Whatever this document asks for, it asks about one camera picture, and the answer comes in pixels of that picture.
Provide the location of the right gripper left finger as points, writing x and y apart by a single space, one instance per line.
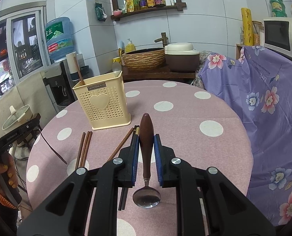
86 203

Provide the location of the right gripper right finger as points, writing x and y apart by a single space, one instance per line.
207 203

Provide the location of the dark black chopstick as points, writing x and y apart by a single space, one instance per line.
125 151

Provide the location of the dark chopstick gold band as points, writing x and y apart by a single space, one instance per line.
131 167

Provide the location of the brown wooden chopstick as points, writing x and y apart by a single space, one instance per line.
81 80
80 150
85 148

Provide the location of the spoon with brown wooden handle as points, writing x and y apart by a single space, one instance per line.
146 197

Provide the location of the reddish brown chopstick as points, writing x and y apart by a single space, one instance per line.
120 145

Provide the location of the left hand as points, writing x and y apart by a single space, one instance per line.
9 180

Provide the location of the cream cooking pot with lid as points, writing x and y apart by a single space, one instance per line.
17 117

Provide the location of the cream plastic utensil holder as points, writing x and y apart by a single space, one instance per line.
103 100

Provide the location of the grey water dispenser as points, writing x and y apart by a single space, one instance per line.
59 82

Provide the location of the dark wooden side table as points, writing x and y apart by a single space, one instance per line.
162 73

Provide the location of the paper cup stack on dispenser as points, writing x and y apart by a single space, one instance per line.
71 63

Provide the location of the yellow mug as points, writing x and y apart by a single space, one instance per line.
117 59

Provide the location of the purple floral cloth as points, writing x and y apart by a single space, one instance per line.
258 88

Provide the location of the woven basket sink bowl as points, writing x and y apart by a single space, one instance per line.
145 59

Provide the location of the blue water jug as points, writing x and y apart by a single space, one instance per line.
59 38

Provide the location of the yellow soap bottle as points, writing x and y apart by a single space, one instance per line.
130 47

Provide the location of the white brown rice cooker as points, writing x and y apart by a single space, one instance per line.
182 57

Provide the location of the bamboo style faucet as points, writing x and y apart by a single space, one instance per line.
162 39

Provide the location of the white microwave oven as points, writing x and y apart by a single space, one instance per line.
278 35

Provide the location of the yellow roll package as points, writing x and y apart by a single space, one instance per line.
247 26

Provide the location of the green stacked noodle cups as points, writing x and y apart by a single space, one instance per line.
278 8

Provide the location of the window with metal frame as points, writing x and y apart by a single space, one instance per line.
23 49

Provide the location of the green packet on wall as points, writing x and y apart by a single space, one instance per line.
100 12

